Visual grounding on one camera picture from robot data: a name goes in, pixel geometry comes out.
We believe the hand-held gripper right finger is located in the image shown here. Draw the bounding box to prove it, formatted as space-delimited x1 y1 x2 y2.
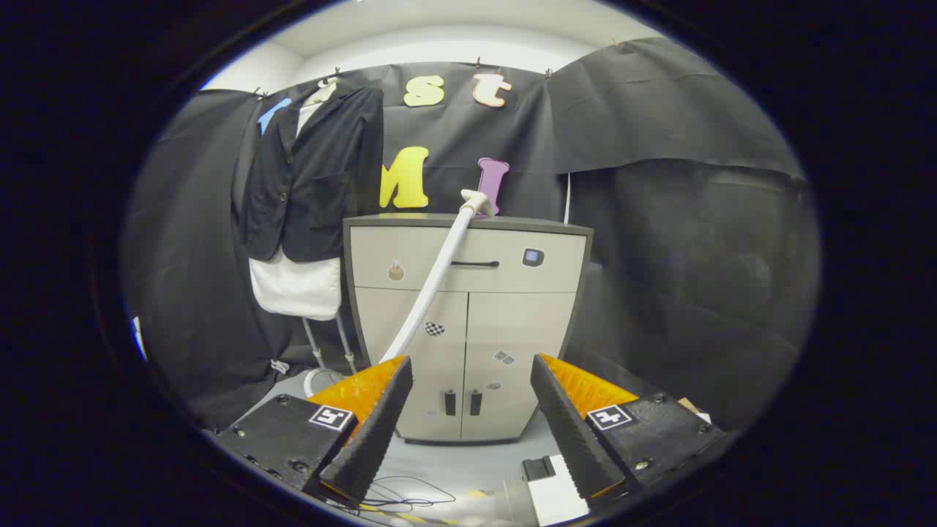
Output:
530 353 727 506

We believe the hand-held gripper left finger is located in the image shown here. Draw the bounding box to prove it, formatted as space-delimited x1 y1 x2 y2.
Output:
212 355 414 509

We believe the white garment steamer base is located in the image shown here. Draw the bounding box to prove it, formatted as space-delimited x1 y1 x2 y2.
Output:
302 366 345 400

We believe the white shirt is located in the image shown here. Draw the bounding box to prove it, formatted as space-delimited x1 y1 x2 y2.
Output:
249 99 343 321

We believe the white garment steamer head with hose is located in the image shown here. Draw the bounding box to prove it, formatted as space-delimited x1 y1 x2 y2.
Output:
379 189 499 365

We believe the black suit jacket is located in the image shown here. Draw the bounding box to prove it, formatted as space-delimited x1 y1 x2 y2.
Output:
233 82 385 263

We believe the grey steamer stand pole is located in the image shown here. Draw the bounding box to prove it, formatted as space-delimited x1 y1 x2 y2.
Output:
335 311 358 374
302 316 326 370

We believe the white clothes hanger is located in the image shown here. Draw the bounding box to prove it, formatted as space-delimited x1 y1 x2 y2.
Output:
304 77 341 107

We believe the white and black box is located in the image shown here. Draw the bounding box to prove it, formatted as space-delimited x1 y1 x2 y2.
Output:
521 454 590 526

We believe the beige cabinet with grey top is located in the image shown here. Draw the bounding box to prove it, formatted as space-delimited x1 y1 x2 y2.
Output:
343 213 594 445

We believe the black backdrop cloth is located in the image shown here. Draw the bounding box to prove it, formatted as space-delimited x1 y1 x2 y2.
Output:
121 37 821 433

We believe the thin black floor cable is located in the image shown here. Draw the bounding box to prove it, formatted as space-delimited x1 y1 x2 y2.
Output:
322 476 458 515

